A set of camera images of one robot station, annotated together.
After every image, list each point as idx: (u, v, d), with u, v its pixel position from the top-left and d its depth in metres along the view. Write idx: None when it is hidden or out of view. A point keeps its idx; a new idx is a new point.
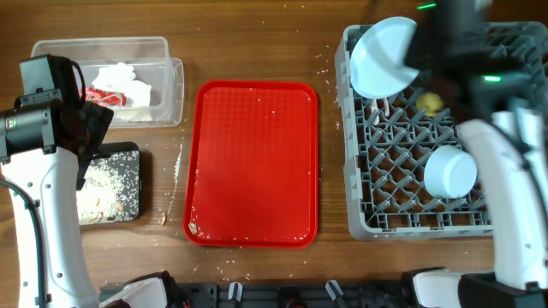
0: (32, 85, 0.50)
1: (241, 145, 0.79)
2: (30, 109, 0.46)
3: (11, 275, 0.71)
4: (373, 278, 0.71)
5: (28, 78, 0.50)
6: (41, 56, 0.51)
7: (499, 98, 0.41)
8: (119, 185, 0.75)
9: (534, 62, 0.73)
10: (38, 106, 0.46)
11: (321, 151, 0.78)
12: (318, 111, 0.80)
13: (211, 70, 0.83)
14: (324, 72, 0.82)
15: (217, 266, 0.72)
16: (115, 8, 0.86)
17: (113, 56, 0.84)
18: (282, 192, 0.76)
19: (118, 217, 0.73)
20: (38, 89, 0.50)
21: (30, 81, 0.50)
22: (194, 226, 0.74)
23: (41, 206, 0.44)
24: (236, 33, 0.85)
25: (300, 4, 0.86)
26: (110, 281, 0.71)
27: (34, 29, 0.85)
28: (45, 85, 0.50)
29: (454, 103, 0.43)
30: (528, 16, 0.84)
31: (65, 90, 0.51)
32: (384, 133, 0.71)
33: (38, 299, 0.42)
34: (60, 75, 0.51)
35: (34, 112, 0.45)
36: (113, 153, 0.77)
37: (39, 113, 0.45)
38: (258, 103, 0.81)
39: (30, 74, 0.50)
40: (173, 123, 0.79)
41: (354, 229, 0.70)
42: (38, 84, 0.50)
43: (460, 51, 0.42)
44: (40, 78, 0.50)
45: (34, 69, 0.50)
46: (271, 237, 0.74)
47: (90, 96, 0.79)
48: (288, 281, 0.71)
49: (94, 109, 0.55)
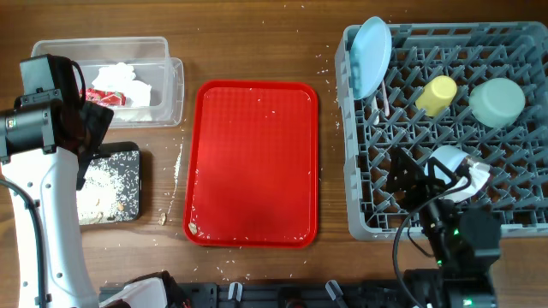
0: (32, 85, 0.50)
1: (241, 145, 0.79)
2: (30, 109, 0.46)
3: (11, 275, 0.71)
4: (373, 278, 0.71)
5: (28, 77, 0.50)
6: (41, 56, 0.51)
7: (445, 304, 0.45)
8: (119, 185, 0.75)
9: (534, 62, 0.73)
10: (38, 107, 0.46)
11: (321, 151, 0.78)
12: (318, 111, 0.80)
13: (211, 70, 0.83)
14: (324, 72, 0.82)
15: (217, 266, 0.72)
16: (114, 9, 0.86)
17: (113, 56, 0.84)
18: (282, 192, 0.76)
19: (118, 217, 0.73)
20: (38, 88, 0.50)
21: (30, 79, 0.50)
22: (194, 226, 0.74)
23: (41, 206, 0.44)
24: (237, 33, 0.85)
25: (300, 5, 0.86)
26: (110, 281, 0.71)
27: (34, 30, 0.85)
28: (46, 85, 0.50)
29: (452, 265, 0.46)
30: (529, 15, 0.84)
31: (66, 90, 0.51)
32: (384, 132, 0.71)
33: (38, 299, 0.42)
34: (61, 75, 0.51)
35: (33, 113, 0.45)
36: (113, 153, 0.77)
37: (38, 113, 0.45)
38: (258, 103, 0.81)
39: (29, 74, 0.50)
40: (173, 123, 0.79)
41: (354, 229, 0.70)
42: (38, 82, 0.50)
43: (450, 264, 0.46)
44: (39, 77, 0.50)
45: (34, 69, 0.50)
46: (270, 237, 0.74)
47: (90, 96, 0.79)
48: (288, 281, 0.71)
49: (94, 109, 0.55)
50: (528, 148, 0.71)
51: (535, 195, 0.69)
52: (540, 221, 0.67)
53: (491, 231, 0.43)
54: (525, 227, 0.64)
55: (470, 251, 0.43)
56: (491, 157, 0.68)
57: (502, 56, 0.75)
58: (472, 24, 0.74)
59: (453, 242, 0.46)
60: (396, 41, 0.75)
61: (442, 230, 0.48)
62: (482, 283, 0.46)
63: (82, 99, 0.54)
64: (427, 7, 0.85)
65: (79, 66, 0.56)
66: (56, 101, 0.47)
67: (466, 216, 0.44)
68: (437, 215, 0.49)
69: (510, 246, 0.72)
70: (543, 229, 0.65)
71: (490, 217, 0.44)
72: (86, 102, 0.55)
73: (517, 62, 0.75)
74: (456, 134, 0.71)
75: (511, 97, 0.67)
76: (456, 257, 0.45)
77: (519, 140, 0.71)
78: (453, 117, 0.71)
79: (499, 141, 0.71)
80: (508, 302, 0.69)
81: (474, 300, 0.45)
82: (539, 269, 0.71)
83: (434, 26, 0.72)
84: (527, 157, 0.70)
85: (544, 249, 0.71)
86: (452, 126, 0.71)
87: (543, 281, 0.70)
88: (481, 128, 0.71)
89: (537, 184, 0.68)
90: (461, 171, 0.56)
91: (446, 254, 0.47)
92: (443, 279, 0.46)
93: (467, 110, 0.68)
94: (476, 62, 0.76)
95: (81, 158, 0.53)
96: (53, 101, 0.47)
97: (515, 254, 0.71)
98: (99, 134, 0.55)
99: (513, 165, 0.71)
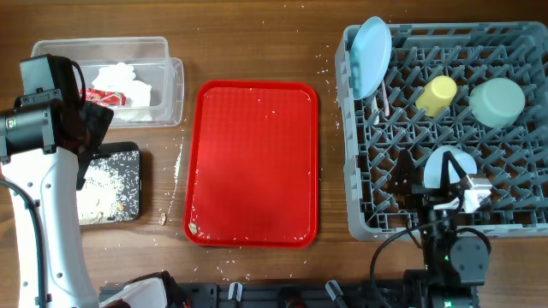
0: (32, 85, 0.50)
1: (241, 145, 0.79)
2: (30, 109, 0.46)
3: (11, 275, 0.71)
4: (373, 278, 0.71)
5: (28, 77, 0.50)
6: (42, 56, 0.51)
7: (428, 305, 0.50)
8: (119, 185, 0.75)
9: (534, 62, 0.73)
10: (38, 107, 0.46)
11: (321, 151, 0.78)
12: (318, 111, 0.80)
13: (211, 70, 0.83)
14: (324, 72, 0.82)
15: (217, 266, 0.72)
16: (114, 9, 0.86)
17: (113, 56, 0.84)
18: (282, 192, 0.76)
19: (118, 217, 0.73)
20: (38, 88, 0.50)
21: (30, 79, 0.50)
22: (194, 226, 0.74)
23: (41, 206, 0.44)
24: (236, 33, 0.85)
25: (300, 5, 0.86)
26: (110, 281, 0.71)
27: (34, 30, 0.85)
28: (45, 85, 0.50)
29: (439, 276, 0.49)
30: (529, 15, 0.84)
31: (65, 90, 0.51)
32: (384, 132, 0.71)
33: (38, 299, 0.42)
34: (61, 74, 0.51)
35: (33, 113, 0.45)
36: (113, 153, 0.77)
37: (39, 112, 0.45)
38: (258, 103, 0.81)
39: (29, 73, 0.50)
40: (173, 123, 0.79)
41: (354, 229, 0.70)
42: (38, 81, 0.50)
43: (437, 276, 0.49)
44: (39, 76, 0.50)
45: (34, 69, 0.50)
46: (270, 237, 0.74)
47: (90, 96, 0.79)
48: (288, 281, 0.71)
49: (94, 109, 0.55)
50: (528, 148, 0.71)
51: (535, 195, 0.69)
52: (540, 222, 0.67)
53: (477, 258, 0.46)
54: (525, 228, 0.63)
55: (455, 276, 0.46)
56: (491, 157, 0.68)
57: (502, 56, 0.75)
58: (471, 24, 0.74)
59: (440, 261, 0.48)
60: (396, 41, 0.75)
61: (436, 242, 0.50)
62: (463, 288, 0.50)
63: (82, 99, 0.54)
64: (427, 6, 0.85)
65: (79, 66, 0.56)
66: (56, 101, 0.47)
67: (456, 245, 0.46)
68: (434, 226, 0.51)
69: (510, 246, 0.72)
70: (543, 229, 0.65)
71: (479, 245, 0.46)
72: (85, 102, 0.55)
73: (517, 62, 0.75)
74: (456, 134, 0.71)
75: (511, 94, 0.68)
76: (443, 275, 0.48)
77: (519, 140, 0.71)
78: (453, 117, 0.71)
79: (499, 141, 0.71)
80: (508, 302, 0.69)
81: (454, 303, 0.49)
82: (539, 269, 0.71)
83: (434, 26, 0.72)
84: (527, 157, 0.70)
85: (544, 249, 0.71)
86: (452, 126, 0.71)
87: (543, 281, 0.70)
88: (481, 128, 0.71)
89: (537, 184, 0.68)
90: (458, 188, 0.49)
91: (434, 268, 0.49)
92: (430, 287, 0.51)
93: (467, 110, 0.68)
94: (476, 62, 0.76)
95: (81, 157, 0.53)
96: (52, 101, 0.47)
97: (516, 254, 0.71)
98: (99, 133, 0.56)
99: (513, 165, 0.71)
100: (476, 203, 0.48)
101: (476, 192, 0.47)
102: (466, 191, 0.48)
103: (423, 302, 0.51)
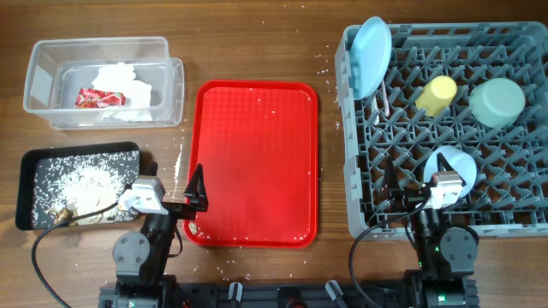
0: (135, 239, 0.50)
1: (241, 145, 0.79)
2: (128, 281, 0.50)
3: (11, 275, 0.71)
4: (373, 278, 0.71)
5: (120, 249, 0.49)
6: (134, 237, 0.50)
7: (422, 299, 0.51)
8: (119, 185, 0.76)
9: (534, 62, 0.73)
10: (150, 291, 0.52)
11: (321, 151, 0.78)
12: (318, 111, 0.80)
13: (211, 70, 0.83)
14: (324, 72, 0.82)
15: (218, 266, 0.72)
16: (114, 9, 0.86)
17: (113, 56, 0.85)
18: (282, 191, 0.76)
19: (118, 217, 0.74)
20: (136, 259, 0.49)
21: (119, 248, 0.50)
22: (194, 226, 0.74)
23: None
24: (236, 33, 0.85)
25: (300, 5, 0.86)
26: (110, 281, 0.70)
27: (34, 30, 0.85)
28: (143, 255, 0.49)
29: (431, 271, 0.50)
30: (528, 15, 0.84)
31: (153, 256, 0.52)
32: (384, 132, 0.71)
33: None
34: (147, 249, 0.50)
35: (146, 299, 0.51)
36: (114, 154, 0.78)
37: (151, 298, 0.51)
38: (258, 103, 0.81)
39: (122, 244, 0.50)
40: (173, 123, 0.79)
41: (353, 229, 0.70)
42: (131, 254, 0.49)
43: (429, 271, 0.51)
44: (130, 248, 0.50)
45: (125, 251, 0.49)
46: (271, 237, 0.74)
47: (90, 97, 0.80)
48: (289, 281, 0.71)
49: (162, 227, 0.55)
50: (528, 148, 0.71)
51: (535, 195, 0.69)
52: (540, 222, 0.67)
53: (465, 249, 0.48)
54: (525, 227, 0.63)
55: (447, 266, 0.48)
56: (491, 157, 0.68)
57: (502, 56, 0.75)
58: (471, 24, 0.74)
59: (432, 252, 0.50)
60: (396, 41, 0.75)
61: (428, 239, 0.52)
62: (456, 283, 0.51)
63: (162, 245, 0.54)
64: (426, 7, 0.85)
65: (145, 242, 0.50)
66: (150, 277, 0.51)
67: (446, 236, 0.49)
68: (425, 222, 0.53)
69: (510, 246, 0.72)
70: (543, 229, 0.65)
71: (467, 236, 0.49)
72: (157, 233, 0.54)
73: (517, 62, 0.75)
74: (456, 134, 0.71)
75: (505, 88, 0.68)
76: (435, 267, 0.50)
77: (519, 140, 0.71)
78: (453, 117, 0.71)
79: (498, 141, 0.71)
80: (509, 302, 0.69)
81: (448, 297, 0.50)
82: (540, 269, 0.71)
83: (434, 26, 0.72)
84: (527, 157, 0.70)
85: (545, 248, 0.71)
86: (452, 126, 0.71)
87: (545, 281, 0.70)
88: (481, 128, 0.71)
89: (537, 184, 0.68)
90: (427, 185, 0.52)
91: (428, 262, 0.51)
92: (424, 282, 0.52)
93: (468, 110, 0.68)
94: (476, 62, 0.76)
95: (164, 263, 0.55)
96: (144, 272, 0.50)
97: (516, 253, 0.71)
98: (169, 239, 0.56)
99: (513, 165, 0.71)
100: (440, 198, 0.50)
101: (442, 189, 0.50)
102: (432, 187, 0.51)
103: (418, 298, 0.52)
